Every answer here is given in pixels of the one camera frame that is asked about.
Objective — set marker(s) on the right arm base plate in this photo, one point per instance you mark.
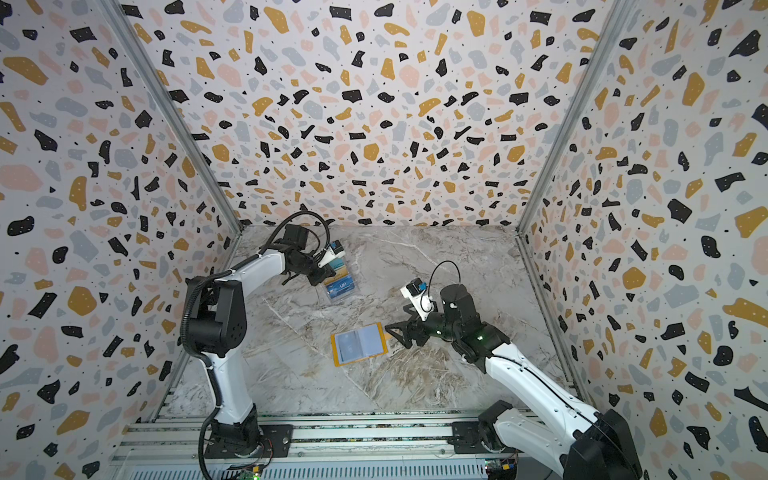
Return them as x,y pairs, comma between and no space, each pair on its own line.
476,437

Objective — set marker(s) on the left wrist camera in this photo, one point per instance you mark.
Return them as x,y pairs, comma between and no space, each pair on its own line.
334,251

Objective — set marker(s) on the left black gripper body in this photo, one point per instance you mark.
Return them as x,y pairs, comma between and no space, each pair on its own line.
310,268

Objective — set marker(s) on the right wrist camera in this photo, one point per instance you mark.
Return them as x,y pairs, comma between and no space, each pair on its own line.
416,293

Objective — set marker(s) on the yellow card holder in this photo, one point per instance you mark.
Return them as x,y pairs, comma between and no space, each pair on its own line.
358,344

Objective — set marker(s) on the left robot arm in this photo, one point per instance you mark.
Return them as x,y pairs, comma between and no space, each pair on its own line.
214,324

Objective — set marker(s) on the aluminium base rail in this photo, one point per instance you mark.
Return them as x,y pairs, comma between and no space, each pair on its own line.
170,450

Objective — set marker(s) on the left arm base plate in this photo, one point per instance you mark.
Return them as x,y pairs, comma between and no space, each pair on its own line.
270,441

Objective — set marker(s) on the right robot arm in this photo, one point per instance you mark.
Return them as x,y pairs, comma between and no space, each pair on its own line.
569,436

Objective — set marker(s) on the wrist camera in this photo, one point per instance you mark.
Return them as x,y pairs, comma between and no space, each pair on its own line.
334,251
416,293

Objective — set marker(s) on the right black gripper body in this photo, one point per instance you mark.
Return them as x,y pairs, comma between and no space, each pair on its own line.
420,327

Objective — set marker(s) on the white ventilation grille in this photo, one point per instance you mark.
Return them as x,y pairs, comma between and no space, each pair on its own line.
417,469

